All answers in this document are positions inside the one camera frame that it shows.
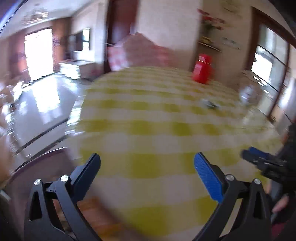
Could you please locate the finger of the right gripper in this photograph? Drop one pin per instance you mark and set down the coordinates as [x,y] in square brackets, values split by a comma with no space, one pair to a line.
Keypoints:
[255,160]
[258,153]

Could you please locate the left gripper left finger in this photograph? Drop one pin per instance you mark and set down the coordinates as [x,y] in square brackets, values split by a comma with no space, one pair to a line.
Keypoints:
[41,218]

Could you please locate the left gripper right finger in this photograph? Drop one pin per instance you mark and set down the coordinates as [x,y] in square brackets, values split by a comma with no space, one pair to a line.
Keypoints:
[252,221]

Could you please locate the green white snack packet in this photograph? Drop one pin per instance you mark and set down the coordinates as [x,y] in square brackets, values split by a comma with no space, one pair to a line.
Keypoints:
[210,105]

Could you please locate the white floral teapot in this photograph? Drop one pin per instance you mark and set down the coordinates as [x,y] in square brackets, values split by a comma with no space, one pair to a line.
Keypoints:
[250,93]

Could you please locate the red thermos jug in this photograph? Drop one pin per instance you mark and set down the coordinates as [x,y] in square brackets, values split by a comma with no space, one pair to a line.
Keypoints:
[203,68]

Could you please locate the wooden corner shelf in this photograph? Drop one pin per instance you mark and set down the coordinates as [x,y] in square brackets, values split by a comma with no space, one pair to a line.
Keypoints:
[205,41]

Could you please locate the flower vase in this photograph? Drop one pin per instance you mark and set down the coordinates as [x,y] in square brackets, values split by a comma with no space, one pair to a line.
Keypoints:
[210,23]

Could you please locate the white tv cabinet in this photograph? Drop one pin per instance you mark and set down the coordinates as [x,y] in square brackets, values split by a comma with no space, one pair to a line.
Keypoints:
[76,69]

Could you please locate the pink checkered covered chair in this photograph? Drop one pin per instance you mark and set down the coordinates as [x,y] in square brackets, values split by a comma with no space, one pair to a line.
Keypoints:
[138,51]

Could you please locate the dark wooden door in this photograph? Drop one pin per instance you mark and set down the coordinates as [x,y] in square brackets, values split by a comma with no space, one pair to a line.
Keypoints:
[120,22]

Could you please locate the crystal chandelier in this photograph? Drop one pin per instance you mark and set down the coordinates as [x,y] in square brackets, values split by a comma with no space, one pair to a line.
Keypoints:
[36,15]

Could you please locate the wall mounted television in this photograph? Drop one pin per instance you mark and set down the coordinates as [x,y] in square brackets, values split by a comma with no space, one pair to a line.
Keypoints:
[79,41]

